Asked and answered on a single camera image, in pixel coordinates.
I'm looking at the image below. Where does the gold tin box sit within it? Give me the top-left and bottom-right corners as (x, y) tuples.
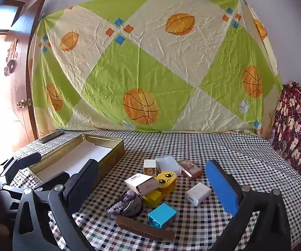
(27, 133), (125, 189)

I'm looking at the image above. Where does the transom window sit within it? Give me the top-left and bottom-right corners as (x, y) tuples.
(0, 0), (25, 32)

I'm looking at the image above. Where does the red bear print cloth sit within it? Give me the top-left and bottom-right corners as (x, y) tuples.
(269, 82), (301, 174)

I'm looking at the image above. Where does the brown comb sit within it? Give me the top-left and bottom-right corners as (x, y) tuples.
(114, 215), (176, 242)

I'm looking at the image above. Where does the clear plastic box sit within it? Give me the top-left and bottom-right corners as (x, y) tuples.
(155, 155), (181, 175)

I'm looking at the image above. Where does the white cube toy block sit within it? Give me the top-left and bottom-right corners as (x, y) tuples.
(143, 159), (157, 175)

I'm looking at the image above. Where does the sequined grey pouch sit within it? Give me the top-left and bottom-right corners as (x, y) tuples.
(106, 190), (143, 218)

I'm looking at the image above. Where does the checkered tablecloth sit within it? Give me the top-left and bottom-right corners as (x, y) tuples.
(10, 129), (301, 251)

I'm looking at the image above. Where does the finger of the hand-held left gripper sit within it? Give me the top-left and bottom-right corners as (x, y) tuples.
(0, 152), (42, 176)
(34, 171), (71, 192)

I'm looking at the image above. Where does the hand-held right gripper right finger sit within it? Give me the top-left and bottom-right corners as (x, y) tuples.
(205, 159), (292, 251)

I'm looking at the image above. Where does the brass door knob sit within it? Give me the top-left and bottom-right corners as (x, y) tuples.
(17, 98), (32, 109)

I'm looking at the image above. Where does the brown wooden door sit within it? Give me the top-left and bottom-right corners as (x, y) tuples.
(0, 0), (48, 152)

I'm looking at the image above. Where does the blue toy block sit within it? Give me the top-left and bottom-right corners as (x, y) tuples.
(147, 203), (178, 229)

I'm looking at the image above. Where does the wooden door ornament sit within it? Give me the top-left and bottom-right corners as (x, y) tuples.
(4, 38), (19, 77)

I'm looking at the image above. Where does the yellow face toy block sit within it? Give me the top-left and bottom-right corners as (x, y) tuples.
(154, 171), (178, 197)

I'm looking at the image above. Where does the green basketball print sheet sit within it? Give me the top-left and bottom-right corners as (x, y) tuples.
(31, 0), (284, 134)

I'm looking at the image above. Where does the black remote control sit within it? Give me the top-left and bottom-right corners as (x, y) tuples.
(40, 130), (65, 144)

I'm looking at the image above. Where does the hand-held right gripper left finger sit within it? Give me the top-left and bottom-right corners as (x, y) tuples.
(13, 159), (99, 251)

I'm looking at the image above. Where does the white charger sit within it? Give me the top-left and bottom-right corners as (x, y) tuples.
(184, 182), (212, 206)

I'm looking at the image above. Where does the copper framed box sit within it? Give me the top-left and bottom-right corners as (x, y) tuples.
(178, 159), (203, 180)

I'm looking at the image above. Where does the cork wooden block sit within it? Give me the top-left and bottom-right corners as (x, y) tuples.
(124, 173), (158, 196)

